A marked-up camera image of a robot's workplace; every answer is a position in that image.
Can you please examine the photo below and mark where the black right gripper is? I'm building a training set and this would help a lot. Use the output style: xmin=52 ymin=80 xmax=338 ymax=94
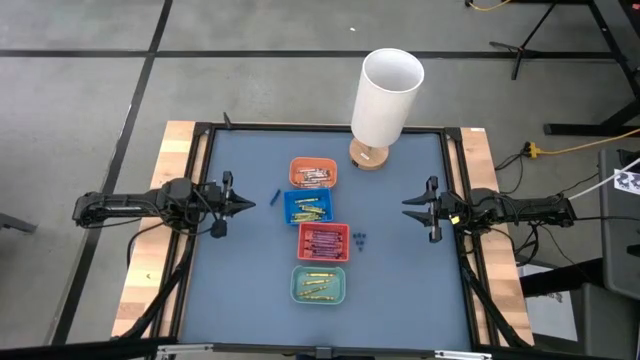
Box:
xmin=401 ymin=175 xmax=464 ymax=227

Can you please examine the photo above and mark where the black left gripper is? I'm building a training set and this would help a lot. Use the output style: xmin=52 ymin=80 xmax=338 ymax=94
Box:
xmin=202 ymin=170 xmax=257 ymax=220

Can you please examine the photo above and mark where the blue plastic basket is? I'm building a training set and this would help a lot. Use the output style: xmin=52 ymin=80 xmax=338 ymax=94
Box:
xmin=283 ymin=187 xmax=335 ymax=227

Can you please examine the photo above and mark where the red plastic basket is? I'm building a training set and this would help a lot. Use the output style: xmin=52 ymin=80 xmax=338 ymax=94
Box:
xmin=296 ymin=222 xmax=351 ymax=264

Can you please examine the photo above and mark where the orange plastic bin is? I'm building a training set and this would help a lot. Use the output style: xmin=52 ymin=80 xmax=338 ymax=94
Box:
xmin=288 ymin=156 xmax=339 ymax=190

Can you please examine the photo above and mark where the teal plastic bin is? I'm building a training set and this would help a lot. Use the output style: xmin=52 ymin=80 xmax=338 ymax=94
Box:
xmin=289 ymin=265 xmax=347 ymax=306

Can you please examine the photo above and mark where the wooden table side board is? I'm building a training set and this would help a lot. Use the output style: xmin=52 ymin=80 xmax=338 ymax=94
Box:
xmin=459 ymin=126 xmax=535 ymax=346
xmin=110 ymin=119 xmax=197 ymax=339

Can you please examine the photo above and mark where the white shade wooden base lamp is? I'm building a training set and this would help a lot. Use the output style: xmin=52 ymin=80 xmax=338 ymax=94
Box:
xmin=348 ymin=47 xmax=426 ymax=172

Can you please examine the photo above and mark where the black light stand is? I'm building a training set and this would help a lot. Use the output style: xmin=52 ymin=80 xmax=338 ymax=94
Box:
xmin=488 ymin=2 xmax=559 ymax=81

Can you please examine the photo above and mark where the grey cabinet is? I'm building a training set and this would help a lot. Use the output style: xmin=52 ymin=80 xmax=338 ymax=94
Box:
xmin=597 ymin=148 xmax=640 ymax=301

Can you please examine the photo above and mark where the black white fiducial tag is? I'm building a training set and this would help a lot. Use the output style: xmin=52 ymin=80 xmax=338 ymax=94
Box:
xmin=613 ymin=168 xmax=640 ymax=196

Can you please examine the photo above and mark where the grey box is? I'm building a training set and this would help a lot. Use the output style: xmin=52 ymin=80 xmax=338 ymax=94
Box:
xmin=569 ymin=282 xmax=640 ymax=360

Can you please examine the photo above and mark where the grey floor object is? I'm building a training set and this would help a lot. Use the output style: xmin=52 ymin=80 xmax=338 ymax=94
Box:
xmin=0 ymin=212 xmax=39 ymax=235

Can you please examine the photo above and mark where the black table frame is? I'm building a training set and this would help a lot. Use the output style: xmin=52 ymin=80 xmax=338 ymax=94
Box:
xmin=152 ymin=121 xmax=534 ymax=351

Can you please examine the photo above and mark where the silver aluminium rail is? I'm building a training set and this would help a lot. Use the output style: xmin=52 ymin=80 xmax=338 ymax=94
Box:
xmin=154 ymin=342 xmax=494 ymax=360

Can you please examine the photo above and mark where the black floor cable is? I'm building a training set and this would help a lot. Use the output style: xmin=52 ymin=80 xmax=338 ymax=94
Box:
xmin=574 ymin=214 xmax=640 ymax=224

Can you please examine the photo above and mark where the yellow extension cord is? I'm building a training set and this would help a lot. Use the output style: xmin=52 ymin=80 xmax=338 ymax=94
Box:
xmin=522 ymin=127 xmax=640 ymax=159

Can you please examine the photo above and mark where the white cable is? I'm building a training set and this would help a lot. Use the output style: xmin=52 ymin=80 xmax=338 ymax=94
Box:
xmin=567 ymin=157 xmax=640 ymax=201

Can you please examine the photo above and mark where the yellow floor cable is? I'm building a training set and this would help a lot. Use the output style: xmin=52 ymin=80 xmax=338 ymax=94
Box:
xmin=464 ymin=0 xmax=514 ymax=12

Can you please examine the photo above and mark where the black desk leg frame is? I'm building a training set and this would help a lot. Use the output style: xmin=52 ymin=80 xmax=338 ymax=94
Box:
xmin=543 ymin=0 xmax=640 ymax=137

